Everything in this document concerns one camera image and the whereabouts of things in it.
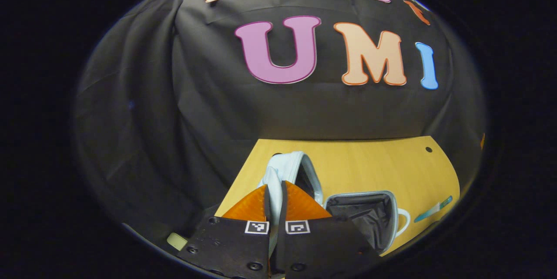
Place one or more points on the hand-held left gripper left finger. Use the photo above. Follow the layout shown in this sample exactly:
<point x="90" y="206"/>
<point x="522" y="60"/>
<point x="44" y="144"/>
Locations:
<point x="266" y="209"/>

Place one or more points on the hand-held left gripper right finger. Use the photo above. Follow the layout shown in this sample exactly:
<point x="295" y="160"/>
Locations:
<point x="282" y="209"/>

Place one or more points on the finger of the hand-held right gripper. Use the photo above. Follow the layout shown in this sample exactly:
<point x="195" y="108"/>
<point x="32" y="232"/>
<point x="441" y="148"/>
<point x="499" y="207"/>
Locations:
<point x="483" y="141"/>

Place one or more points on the green bottle with blue cap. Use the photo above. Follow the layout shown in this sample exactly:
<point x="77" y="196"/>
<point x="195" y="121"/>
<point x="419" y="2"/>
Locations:
<point x="435" y="209"/>

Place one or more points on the light blue suitcase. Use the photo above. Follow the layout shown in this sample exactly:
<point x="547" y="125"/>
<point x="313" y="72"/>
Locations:
<point x="365" y="218"/>

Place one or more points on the small cream pad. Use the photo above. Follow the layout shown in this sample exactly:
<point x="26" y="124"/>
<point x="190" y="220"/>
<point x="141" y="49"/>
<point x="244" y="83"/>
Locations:
<point x="177" y="241"/>

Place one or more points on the black backdrop cloth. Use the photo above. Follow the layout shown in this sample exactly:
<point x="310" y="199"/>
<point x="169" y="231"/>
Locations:
<point x="209" y="109"/>

